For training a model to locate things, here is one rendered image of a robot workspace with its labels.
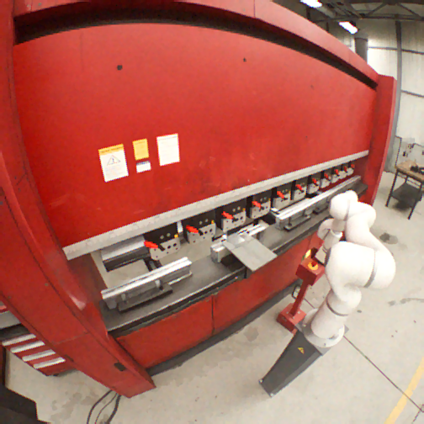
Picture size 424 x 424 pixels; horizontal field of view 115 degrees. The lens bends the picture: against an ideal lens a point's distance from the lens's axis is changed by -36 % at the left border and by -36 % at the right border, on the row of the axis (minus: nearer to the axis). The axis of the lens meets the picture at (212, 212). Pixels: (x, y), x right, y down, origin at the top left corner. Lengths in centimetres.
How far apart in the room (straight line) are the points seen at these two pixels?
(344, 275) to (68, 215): 90
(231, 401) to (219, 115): 182
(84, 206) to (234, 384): 159
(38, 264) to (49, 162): 32
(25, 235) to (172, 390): 154
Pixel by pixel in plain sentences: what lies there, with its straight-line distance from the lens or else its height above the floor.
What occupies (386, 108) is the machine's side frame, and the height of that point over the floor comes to 189.
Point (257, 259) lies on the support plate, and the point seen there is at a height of 100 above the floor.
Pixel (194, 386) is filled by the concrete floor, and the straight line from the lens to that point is 182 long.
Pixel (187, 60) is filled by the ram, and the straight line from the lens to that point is 83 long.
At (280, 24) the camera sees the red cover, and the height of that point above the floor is 218.
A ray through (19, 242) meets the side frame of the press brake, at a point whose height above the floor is 151.
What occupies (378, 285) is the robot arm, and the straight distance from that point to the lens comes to 67.
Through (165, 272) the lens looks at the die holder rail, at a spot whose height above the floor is 97.
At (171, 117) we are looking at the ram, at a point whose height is 170.
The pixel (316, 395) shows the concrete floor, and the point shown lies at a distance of 194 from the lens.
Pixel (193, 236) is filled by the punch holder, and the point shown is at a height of 115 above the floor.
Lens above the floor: 177
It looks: 31 degrees down
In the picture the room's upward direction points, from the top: 2 degrees counter-clockwise
